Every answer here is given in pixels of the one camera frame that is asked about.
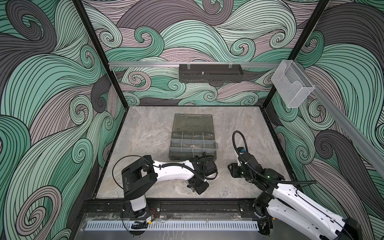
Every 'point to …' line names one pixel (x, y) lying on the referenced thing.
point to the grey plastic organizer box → (192, 134)
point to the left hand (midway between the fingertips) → (201, 188)
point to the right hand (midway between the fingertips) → (230, 167)
